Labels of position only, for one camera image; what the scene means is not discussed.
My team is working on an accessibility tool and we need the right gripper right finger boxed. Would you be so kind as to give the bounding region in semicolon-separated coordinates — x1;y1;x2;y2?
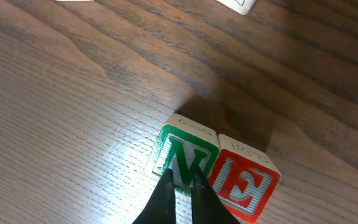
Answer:
191;166;240;224

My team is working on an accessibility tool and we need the red U block upper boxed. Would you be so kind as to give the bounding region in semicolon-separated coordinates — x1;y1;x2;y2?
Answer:
217;0;256;16

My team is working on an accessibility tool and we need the green N block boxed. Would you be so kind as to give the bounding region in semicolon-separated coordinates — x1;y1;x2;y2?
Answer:
144;113;219;195

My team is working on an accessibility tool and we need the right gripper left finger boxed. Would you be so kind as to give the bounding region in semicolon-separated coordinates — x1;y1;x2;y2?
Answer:
133;169;176;224

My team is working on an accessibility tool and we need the yellow O block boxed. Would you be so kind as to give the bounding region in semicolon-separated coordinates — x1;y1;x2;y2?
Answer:
55;0;94;2

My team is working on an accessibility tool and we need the red E block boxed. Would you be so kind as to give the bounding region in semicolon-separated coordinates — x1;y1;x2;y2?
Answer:
208;134;281;223

